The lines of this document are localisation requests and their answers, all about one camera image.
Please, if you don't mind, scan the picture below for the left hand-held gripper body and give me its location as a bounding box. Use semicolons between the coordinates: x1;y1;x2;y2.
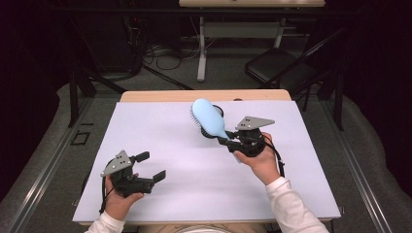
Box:
100;149;155;198

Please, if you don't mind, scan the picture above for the bundle of floor cables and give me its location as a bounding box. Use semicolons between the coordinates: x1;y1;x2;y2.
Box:
142;43;203;71

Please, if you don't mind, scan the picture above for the black metal stand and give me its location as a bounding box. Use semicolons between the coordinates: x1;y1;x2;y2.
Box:
67;67;128;128

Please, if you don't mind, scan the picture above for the left hand-held gripper cable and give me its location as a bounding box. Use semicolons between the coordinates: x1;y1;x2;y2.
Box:
98;176;109;215

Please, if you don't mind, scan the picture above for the light blue hairbrush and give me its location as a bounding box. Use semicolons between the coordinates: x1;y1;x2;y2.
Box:
189;98;231;141

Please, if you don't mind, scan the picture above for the white table mat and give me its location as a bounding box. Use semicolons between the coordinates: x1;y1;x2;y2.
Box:
71;100;342;223

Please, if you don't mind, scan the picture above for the right hand-held gripper cable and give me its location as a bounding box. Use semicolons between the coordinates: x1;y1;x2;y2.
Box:
246;135;287;179

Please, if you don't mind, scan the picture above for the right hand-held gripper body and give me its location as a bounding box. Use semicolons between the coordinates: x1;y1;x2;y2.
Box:
225;116;276;159

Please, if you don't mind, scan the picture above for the thick black floor cable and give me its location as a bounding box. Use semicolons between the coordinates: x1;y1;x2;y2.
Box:
142;64;194;91

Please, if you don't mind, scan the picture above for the person's right hand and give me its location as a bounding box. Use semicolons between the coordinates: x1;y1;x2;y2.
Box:
233;131;282;186

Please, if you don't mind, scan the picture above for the black folding chair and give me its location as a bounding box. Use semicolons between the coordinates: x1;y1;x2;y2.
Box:
244;26;349;113

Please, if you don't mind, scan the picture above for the black mesh cup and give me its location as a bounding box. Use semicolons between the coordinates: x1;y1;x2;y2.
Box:
199;104;225;140

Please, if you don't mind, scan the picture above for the hand-held gripper cable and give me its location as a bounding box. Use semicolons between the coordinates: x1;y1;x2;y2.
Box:
246;135;287;179
98;176;109;215

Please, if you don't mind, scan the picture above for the person's left hand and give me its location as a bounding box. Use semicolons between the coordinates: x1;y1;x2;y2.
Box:
104;176;145;222

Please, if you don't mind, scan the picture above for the aluminium floor rail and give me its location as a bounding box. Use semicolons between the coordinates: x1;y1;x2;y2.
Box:
4;96;95;233
319;96;393;233

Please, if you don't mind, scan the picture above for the white-legged desk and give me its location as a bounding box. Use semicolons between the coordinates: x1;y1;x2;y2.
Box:
178;0;326;83

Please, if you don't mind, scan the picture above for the wooden table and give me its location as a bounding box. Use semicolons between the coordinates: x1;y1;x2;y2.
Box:
78;89;334;226

